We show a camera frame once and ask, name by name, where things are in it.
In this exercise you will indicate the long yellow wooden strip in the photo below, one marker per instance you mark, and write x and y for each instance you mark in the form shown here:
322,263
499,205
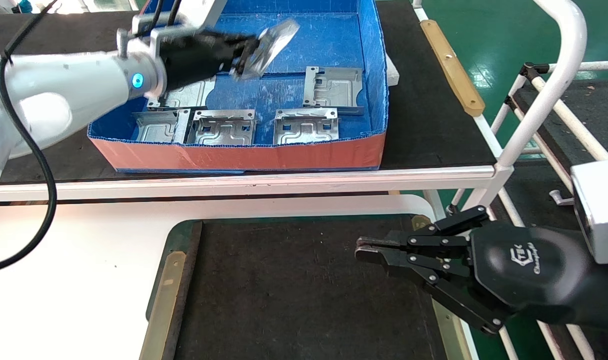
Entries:
454,70

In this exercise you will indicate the teal object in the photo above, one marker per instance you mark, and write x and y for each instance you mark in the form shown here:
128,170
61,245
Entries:
26,6

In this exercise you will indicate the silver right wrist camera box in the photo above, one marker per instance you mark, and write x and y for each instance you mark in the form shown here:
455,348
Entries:
604,210

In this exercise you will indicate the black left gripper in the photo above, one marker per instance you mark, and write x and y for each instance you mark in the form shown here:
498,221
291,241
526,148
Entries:
198,55

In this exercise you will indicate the stamped metal bracket plate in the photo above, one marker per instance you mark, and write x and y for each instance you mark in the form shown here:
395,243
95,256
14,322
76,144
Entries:
193,95
336,86
271,45
308,129
222,131
156,127

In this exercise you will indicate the large black table mat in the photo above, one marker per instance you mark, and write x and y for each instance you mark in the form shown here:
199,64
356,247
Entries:
434,125

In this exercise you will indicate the black tube clamp joint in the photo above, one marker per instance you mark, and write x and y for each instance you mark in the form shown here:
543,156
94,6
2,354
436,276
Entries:
531,71
509,102

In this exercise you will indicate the thick white bent tube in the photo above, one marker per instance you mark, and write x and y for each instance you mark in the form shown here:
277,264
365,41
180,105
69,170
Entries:
559,75

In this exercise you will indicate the thin white rack tube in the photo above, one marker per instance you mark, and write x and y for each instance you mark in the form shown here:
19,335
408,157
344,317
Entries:
569,112
506,107
544,150
594,66

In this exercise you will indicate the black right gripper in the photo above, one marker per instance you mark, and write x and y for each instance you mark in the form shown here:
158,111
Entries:
529,270

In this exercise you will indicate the small black work mat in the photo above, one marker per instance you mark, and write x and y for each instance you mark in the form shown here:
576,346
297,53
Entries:
293,290

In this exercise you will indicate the blue corrugated plastic box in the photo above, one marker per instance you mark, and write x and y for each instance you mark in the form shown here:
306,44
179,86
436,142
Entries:
243,156

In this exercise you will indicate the white foam block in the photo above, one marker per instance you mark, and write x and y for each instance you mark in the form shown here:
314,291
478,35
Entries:
394,72

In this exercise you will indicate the white tubular frame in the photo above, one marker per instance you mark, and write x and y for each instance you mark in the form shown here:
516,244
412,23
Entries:
599,115

